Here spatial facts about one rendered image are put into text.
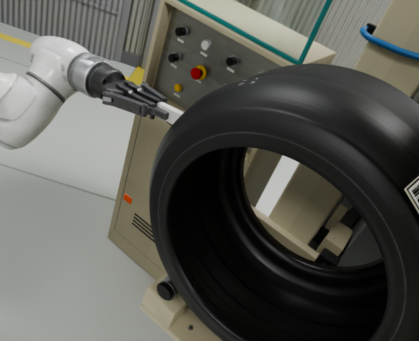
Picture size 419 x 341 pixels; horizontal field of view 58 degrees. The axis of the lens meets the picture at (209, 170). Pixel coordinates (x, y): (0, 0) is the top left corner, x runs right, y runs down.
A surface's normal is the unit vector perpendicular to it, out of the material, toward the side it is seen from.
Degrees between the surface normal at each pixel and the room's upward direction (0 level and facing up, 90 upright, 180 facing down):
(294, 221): 90
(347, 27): 90
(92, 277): 0
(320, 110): 43
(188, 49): 90
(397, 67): 90
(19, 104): 59
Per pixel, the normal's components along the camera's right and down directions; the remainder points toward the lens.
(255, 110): -0.43, -0.45
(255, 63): -0.55, 0.35
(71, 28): -0.11, 0.57
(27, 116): 0.59, 0.19
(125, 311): 0.30, -0.76
